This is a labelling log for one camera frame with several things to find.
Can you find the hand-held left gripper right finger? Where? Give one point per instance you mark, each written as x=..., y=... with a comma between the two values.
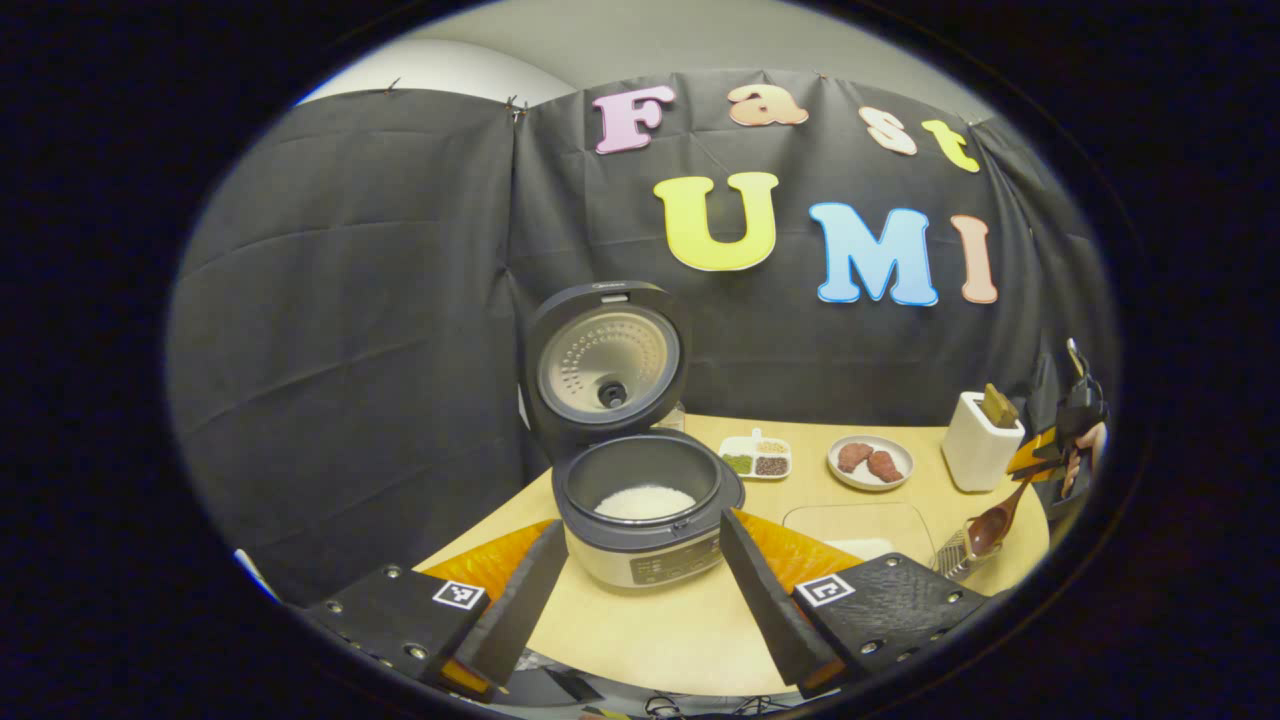
x=765, y=610

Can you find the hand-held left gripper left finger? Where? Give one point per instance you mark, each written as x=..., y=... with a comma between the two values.
x=520, y=610

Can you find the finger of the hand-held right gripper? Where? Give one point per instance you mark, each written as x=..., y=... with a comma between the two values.
x=1038, y=470
x=1030, y=450

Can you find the dark grey rice cooker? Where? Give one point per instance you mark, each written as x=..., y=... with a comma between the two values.
x=650, y=560

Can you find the brown meat piece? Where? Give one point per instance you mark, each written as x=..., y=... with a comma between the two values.
x=854, y=457
x=885, y=466

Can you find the white ceramic holder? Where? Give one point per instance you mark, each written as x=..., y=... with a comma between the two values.
x=975, y=460

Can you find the white divided bean dish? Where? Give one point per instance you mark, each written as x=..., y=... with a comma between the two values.
x=755, y=455

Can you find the round white plate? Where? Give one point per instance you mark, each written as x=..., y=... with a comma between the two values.
x=900, y=445

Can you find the dark wooden spoon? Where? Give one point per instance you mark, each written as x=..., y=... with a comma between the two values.
x=985, y=535

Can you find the white rice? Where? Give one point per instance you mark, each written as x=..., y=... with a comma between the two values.
x=645, y=502

